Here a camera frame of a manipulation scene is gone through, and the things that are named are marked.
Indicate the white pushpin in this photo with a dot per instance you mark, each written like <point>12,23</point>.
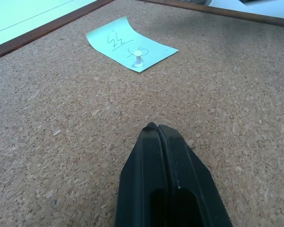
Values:
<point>138,60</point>

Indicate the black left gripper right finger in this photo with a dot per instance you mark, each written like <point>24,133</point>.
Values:
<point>191,179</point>

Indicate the green sticky note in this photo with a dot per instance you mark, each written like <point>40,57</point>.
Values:
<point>123,45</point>

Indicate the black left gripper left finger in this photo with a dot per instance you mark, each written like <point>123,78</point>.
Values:
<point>137,179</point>

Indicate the cork board with wooden frame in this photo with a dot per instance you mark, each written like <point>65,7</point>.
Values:
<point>85,118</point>

